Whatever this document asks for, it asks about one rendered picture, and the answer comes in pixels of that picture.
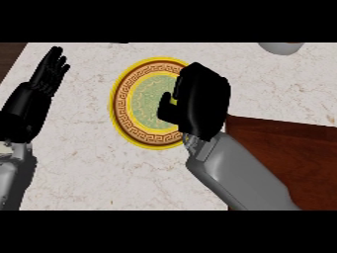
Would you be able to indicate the brown wooden tray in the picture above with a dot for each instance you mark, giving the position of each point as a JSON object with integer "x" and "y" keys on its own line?
{"x": 298, "y": 164}

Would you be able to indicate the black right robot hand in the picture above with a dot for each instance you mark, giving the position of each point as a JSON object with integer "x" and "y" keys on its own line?
{"x": 202, "y": 102}

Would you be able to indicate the yellow rimmed patterned plate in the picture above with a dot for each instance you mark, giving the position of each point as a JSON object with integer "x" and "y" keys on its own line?
{"x": 144, "y": 102}

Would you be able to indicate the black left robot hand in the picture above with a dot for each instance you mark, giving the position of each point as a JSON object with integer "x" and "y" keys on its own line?
{"x": 27, "y": 102}

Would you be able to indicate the grey rounded object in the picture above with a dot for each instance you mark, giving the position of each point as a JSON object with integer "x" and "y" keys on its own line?
{"x": 280, "y": 48}

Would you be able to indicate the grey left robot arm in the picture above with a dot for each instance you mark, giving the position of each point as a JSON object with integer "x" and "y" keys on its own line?
{"x": 4, "y": 174}

